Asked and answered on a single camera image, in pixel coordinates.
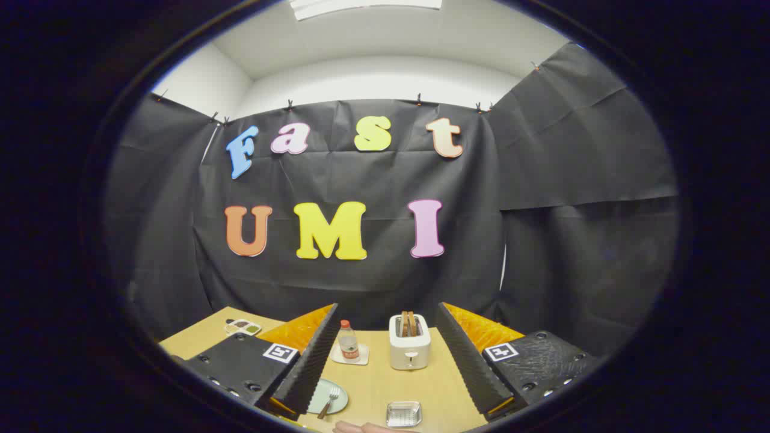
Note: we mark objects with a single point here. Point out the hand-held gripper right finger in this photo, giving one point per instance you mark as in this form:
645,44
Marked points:
466,361

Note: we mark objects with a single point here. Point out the light green plate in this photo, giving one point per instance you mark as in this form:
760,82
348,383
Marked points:
322,394

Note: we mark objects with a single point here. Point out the clear red-capped water bottle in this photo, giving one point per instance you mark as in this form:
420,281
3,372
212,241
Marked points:
348,346

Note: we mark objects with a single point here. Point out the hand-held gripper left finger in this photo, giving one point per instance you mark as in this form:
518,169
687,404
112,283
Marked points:
313,361

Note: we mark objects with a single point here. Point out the brown toast slice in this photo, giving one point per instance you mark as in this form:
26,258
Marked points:
413,323
405,323

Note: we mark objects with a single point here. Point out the white square coaster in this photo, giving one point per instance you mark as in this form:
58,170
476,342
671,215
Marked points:
361,359

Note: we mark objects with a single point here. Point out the small white sauce dish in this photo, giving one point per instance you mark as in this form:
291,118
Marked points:
243,327

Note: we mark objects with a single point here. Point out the metal drain basket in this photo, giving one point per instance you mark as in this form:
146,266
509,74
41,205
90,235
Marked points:
403,414

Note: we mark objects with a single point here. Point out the white toaster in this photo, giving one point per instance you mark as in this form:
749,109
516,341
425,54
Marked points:
409,352

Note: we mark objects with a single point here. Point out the black backdrop cloth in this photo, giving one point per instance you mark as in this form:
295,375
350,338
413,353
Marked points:
541,240

